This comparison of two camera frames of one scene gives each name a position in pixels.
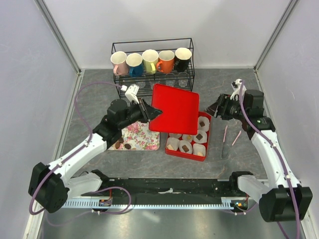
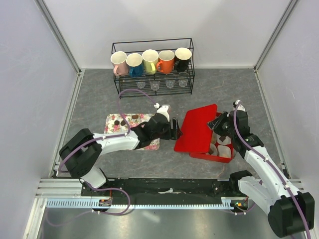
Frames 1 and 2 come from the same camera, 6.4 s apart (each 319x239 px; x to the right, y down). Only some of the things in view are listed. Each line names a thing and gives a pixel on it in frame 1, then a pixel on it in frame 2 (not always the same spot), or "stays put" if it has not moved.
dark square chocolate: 199,136 → 222,138
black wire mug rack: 140,86 stays put
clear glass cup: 170,82 stays put
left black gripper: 150,112 → 172,133
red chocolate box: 194,147 → 221,149
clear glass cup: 183,82 stays put
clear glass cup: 141,84 stays put
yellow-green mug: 150,57 stays put
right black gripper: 225,101 → 214,124
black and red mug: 183,56 stays put
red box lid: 179,108 → 196,134
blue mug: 134,61 stays put
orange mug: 166,63 stays put
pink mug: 118,59 stays put
